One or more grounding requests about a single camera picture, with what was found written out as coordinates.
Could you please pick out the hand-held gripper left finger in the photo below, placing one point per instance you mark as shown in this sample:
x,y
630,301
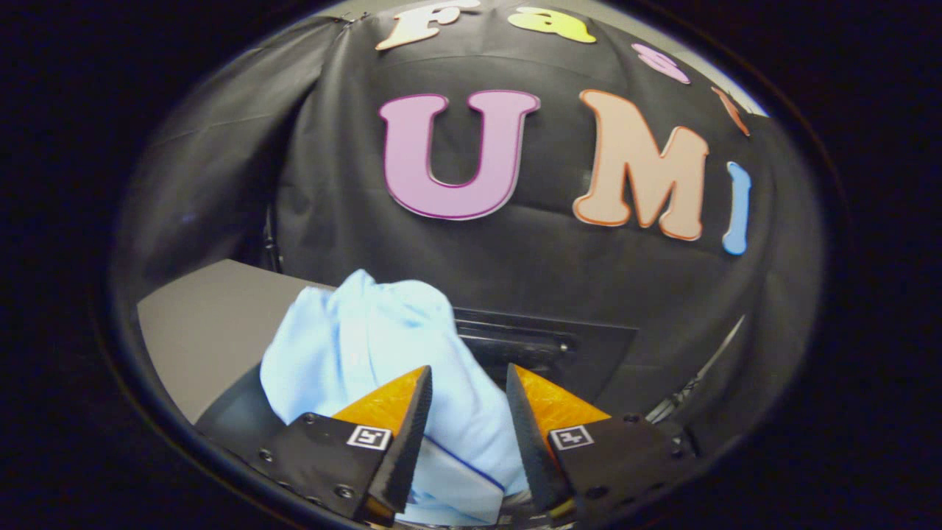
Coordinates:
x,y
401,449

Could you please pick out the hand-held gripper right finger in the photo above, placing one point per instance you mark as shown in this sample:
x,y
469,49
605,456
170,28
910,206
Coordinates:
x,y
526,442

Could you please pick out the dark washing machine lid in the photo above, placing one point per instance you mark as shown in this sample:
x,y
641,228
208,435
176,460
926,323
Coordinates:
x,y
596,353

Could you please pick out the light blue garment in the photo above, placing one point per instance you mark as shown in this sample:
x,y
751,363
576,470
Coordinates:
x,y
368,331

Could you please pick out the black backdrop cloth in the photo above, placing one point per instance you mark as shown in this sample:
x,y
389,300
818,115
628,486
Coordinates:
x,y
515,280

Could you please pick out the light stand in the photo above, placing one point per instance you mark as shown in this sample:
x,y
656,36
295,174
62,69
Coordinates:
x,y
699,375

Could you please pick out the dark cabinet with beige door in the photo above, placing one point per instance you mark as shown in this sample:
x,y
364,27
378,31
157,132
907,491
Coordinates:
x,y
206,324

